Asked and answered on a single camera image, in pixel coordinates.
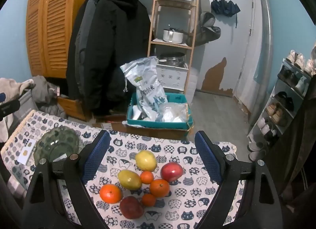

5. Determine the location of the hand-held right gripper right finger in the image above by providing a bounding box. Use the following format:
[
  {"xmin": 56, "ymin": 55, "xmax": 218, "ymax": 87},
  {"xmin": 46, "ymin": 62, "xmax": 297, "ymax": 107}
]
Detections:
[{"xmin": 195, "ymin": 130, "xmax": 284, "ymax": 229}]

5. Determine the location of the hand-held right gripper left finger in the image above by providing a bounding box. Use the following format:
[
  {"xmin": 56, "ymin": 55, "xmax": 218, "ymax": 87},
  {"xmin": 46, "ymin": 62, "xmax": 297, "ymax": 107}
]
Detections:
[{"xmin": 22, "ymin": 130, "xmax": 111, "ymax": 229}]

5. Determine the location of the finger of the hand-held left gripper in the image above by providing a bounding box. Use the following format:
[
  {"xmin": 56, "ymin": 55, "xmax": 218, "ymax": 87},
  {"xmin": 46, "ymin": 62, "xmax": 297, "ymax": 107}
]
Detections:
[{"xmin": 0, "ymin": 99, "xmax": 21, "ymax": 121}]

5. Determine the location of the large orange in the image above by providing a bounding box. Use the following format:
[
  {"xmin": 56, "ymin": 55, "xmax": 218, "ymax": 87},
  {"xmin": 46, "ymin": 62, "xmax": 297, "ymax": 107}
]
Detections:
[{"xmin": 99, "ymin": 184, "xmax": 123, "ymax": 204}]

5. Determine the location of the oval yellow-green mango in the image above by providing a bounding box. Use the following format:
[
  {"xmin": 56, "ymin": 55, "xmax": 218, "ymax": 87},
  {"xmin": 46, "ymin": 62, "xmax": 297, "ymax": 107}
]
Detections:
[{"xmin": 118, "ymin": 169, "xmax": 142, "ymax": 191}]

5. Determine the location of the bright red apple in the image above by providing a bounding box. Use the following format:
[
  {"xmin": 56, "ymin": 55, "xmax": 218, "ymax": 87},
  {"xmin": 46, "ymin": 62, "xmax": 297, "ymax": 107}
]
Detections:
[{"xmin": 161, "ymin": 162, "xmax": 183, "ymax": 183}]

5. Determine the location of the scalloped glass plate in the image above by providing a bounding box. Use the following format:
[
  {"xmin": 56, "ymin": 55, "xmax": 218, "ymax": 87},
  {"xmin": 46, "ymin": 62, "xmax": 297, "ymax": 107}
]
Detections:
[{"xmin": 33, "ymin": 128, "xmax": 81, "ymax": 164}]

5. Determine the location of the round yellow mango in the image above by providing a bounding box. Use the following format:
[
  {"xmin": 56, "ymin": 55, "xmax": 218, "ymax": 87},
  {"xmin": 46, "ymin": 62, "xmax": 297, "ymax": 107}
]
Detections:
[{"xmin": 135, "ymin": 150, "xmax": 158, "ymax": 172}]

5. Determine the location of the small orange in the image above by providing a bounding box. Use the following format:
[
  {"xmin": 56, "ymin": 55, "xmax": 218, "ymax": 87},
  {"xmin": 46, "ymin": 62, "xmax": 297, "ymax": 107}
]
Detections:
[
  {"xmin": 141, "ymin": 194, "xmax": 156, "ymax": 207},
  {"xmin": 140, "ymin": 171, "xmax": 154, "ymax": 184}
]

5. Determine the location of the medium orange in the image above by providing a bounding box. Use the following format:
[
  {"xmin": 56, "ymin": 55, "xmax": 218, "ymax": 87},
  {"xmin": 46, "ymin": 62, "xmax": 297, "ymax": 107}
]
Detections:
[{"xmin": 150, "ymin": 179, "xmax": 170, "ymax": 197}]

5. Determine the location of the dark red apple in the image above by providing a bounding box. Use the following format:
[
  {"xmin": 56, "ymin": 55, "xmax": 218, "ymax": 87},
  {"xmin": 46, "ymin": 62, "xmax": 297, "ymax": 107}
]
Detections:
[{"xmin": 120, "ymin": 196, "xmax": 145, "ymax": 220}]

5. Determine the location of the grey storage bag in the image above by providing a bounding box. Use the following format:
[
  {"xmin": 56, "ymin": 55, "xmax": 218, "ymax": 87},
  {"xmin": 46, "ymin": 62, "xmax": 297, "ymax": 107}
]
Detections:
[{"xmin": 10, "ymin": 89, "xmax": 40, "ymax": 131}]

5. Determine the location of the pale grey towel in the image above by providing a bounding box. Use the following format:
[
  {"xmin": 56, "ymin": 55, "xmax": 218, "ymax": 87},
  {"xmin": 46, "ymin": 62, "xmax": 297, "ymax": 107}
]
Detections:
[{"xmin": 0, "ymin": 78, "xmax": 36, "ymax": 143}]

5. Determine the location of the flat cardboard box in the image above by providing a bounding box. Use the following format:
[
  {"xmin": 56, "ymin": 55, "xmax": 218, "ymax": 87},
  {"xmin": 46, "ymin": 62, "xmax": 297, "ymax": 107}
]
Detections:
[{"xmin": 95, "ymin": 114, "xmax": 129, "ymax": 129}]

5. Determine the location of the grey clothes pile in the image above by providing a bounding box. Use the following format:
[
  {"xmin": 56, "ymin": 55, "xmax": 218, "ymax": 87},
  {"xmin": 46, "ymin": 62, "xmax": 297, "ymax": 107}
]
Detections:
[{"xmin": 32, "ymin": 75, "xmax": 67, "ymax": 118}]

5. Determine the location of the cardboard box under teal box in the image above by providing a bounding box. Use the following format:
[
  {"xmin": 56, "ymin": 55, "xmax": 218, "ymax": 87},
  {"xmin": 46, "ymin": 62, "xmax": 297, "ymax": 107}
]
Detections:
[{"xmin": 123, "ymin": 120, "xmax": 194, "ymax": 141}]

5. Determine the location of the white phone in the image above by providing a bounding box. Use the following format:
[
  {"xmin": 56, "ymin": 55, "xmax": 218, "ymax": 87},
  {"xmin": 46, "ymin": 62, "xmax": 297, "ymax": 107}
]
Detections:
[{"xmin": 16, "ymin": 140, "xmax": 37, "ymax": 166}]

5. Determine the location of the clear plastic bag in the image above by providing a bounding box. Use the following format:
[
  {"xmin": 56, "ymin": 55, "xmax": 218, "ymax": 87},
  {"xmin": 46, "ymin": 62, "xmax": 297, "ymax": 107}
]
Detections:
[{"xmin": 162, "ymin": 103, "xmax": 189, "ymax": 122}]

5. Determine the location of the wooden drawer box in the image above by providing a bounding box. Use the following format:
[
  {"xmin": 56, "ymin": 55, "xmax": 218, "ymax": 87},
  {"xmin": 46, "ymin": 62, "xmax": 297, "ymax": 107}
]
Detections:
[{"xmin": 57, "ymin": 96, "xmax": 93, "ymax": 121}]

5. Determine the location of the cat print tablecloth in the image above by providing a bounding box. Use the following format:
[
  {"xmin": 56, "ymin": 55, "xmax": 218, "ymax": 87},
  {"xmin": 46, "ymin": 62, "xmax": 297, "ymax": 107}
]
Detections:
[{"xmin": 0, "ymin": 109, "xmax": 247, "ymax": 229}]

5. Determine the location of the white patterned bin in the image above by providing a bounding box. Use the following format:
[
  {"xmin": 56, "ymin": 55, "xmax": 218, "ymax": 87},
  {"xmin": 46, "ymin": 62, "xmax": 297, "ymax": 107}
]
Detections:
[{"xmin": 157, "ymin": 65, "xmax": 188, "ymax": 90}]

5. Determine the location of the white printed rice bag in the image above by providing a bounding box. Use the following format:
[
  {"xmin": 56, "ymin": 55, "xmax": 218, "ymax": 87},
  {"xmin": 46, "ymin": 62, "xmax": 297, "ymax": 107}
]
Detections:
[{"xmin": 120, "ymin": 56, "xmax": 168, "ymax": 121}]

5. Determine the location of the dark grey coat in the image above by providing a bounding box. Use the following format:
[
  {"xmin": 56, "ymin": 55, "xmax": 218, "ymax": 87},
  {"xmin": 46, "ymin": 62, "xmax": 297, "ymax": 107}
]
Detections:
[{"xmin": 66, "ymin": 0, "xmax": 99, "ymax": 106}]

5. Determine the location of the wooden louvered wardrobe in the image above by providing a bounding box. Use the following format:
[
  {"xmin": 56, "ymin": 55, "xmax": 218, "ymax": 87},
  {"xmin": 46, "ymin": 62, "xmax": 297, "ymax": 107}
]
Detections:
[{"xmin": 26, "ymin": 0, "xmax": 99, "ymax": 79}]

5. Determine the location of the steel pot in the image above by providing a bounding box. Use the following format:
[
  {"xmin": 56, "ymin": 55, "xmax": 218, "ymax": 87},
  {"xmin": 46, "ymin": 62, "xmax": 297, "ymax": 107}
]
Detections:
[{"xmin": 158, "ymin": 53, "xmax": 186, "ymax": 67}]

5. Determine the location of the grey shoe rack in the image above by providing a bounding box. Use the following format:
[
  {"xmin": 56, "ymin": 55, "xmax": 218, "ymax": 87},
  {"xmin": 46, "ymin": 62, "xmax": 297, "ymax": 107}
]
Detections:
[{"xmin": 247, "ymin": 50, "xmax": 316, "ymax": 153}]

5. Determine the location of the pale blue door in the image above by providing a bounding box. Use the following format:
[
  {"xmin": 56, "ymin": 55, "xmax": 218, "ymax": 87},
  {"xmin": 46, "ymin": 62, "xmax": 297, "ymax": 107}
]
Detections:
[{"xmin": 211, "ymin": 0, "xmax": 255, "ymax": 97}]

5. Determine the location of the black coat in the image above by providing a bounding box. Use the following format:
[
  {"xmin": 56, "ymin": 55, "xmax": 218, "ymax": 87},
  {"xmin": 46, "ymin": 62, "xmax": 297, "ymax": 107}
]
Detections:
[{"xmin": 84, "ymin": 0, "xmax": 151, "ymax": 116}]

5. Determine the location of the wooden shelf rack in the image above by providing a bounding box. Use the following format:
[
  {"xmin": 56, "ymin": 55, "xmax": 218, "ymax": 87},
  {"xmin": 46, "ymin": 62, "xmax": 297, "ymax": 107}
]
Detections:
[{"xmin": 147, "ymin": 0, "xmax": 200, "ymax": 94}]

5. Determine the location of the grey hanging bag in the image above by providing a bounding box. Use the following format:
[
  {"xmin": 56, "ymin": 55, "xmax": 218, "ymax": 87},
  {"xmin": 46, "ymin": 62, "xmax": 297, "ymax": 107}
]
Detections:
[{"xmin": 195, "ymin": 12, "xmax": 221, "ymax": 47}]

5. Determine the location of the grey pipe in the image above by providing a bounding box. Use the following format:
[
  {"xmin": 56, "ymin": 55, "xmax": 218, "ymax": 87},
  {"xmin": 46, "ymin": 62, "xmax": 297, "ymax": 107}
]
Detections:
[{"xmin": 248, "ymin": 0, "xmax": 274, "ymax": 126}]

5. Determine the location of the dark blue umbrella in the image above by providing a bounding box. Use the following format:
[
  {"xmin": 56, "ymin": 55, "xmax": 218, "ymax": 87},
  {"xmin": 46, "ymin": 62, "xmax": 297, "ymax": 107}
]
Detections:
[{"xmin": 211, "ymin": 0, "xmax": 241, "ymax": 28}]

